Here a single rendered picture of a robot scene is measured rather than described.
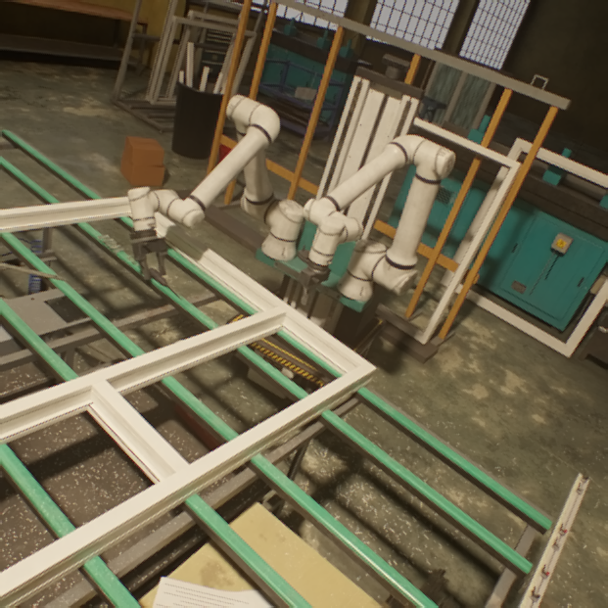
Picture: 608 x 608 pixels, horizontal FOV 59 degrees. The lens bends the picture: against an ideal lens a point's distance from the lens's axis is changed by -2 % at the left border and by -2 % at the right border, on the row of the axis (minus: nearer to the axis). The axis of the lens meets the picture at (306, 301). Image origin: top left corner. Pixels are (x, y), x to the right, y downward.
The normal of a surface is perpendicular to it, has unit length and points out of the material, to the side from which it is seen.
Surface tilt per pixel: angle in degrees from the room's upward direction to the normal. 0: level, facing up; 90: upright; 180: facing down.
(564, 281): 90
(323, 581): 0
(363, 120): 90
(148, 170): 90
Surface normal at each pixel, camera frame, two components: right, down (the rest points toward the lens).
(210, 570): 0.29, -0.83
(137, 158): 0.46, 0.56
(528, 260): -0.60, 0.24
